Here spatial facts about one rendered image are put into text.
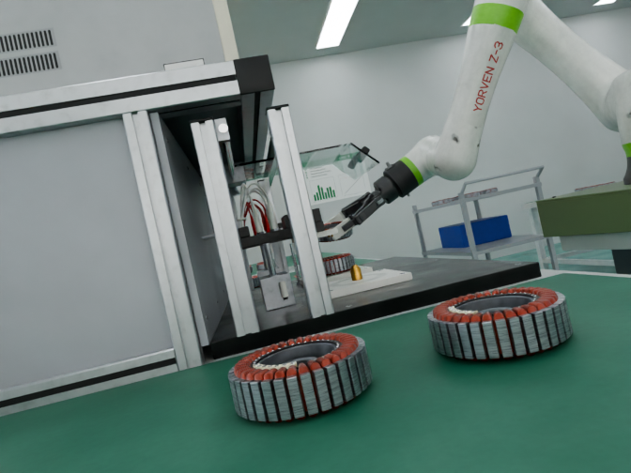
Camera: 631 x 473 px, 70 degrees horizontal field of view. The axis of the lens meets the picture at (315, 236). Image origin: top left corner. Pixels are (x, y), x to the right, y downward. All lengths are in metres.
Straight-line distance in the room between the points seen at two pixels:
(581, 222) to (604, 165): 7.05
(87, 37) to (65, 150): 0.24
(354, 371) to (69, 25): 0.67
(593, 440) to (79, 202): 0.56
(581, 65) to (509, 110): 6.13
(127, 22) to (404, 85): 6.23
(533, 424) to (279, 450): 0.15
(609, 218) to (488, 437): 0.88
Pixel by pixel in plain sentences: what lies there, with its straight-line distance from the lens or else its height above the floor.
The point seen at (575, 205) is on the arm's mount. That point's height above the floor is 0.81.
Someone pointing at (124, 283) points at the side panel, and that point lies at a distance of 0.61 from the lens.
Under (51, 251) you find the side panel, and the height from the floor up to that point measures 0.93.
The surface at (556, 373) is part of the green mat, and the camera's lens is 0.35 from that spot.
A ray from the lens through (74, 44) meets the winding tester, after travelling 0.82.
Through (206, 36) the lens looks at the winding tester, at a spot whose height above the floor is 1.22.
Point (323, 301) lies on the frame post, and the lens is 0.60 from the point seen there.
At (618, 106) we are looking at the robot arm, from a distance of 1.23.
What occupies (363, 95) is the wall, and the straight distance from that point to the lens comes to 6.68.
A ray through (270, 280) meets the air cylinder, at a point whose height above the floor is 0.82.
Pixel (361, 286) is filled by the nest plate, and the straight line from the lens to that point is 0.74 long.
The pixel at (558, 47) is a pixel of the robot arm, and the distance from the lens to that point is 1.38.
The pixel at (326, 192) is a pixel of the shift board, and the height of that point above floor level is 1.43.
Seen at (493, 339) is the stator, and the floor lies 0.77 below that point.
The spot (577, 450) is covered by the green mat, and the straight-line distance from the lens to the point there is 0.26.
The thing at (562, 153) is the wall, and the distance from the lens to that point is 7.81.
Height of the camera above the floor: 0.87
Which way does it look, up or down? level
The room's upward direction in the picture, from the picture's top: 12 degrees counter-clockwise
